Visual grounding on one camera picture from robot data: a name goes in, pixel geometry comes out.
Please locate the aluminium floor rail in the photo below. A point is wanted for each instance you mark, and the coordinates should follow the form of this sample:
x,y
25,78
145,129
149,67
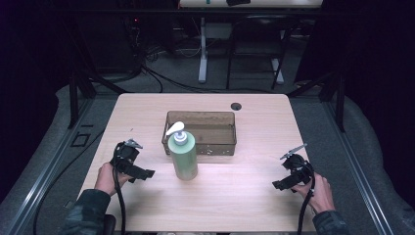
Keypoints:
x,y
359,173
42,182

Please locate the brown transparent plastic box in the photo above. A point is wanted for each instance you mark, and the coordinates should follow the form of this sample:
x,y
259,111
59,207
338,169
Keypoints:
x,y
208,130

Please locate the black metal stand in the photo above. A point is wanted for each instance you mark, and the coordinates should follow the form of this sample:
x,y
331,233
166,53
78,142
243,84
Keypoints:
x,y
74,98
339,98

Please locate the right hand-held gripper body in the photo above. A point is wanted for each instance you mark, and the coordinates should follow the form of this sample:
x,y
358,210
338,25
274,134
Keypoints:
x,y
298,168

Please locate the black seat armrest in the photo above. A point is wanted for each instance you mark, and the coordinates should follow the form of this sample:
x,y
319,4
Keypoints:
x,y
109,224

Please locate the white-legged desk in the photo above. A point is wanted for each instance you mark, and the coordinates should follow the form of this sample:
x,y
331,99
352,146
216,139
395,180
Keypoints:
x,y
203,58

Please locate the person's left hand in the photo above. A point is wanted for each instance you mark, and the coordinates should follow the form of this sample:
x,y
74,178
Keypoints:
x,y
106,179

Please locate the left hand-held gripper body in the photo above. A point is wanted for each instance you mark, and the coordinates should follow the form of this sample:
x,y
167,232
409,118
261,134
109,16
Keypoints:
x,y
125,156

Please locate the green pump soap bottle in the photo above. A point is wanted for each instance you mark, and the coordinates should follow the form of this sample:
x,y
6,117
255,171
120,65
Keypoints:
x,y
183,156

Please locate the person's right hand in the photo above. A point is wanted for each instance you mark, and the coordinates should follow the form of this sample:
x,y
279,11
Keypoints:
x,y
321,194

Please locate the black chair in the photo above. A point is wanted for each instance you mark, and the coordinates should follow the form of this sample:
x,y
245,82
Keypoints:
x,y
254,32

